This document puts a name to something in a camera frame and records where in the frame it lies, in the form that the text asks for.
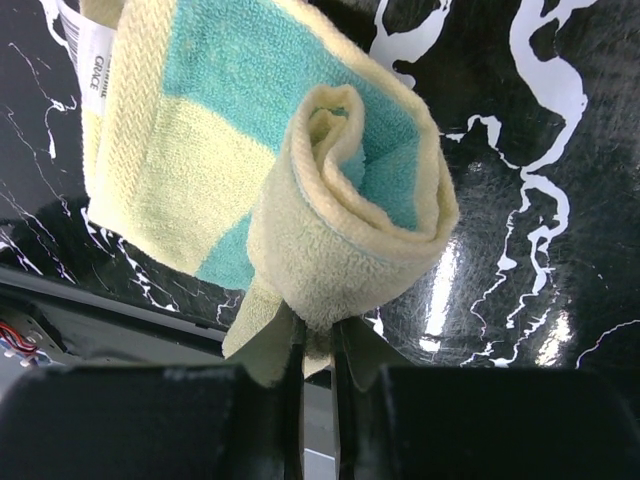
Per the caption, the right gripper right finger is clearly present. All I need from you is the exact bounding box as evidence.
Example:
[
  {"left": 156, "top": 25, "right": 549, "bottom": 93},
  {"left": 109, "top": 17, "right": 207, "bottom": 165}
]
[{"left": 332, "top": 319, "right": 639, "bottom": 479}]

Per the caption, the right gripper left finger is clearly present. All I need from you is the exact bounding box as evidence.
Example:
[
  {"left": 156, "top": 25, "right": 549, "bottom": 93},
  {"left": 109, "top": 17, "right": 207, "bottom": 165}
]
[{"left": 1, "top": 305, "right": 305, "bottom": 479}]

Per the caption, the teal and yellow towel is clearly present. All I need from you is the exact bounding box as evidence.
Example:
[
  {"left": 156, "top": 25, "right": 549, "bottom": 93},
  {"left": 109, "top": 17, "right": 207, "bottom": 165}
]
[{"left": 58, "top": 1, "right": 459, "bottom": 384}]

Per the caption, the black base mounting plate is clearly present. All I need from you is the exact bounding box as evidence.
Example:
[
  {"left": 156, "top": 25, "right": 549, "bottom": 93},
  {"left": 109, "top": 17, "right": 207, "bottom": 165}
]
[{"left": 1, "top": 268, "right": 224, "bottom": 365}]

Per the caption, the black marble pattern mat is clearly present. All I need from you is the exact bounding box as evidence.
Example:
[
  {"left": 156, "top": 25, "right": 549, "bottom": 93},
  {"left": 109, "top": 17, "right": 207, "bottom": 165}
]
[{"left": 1, "top": 1, "right": 639, "bottom": 371}]

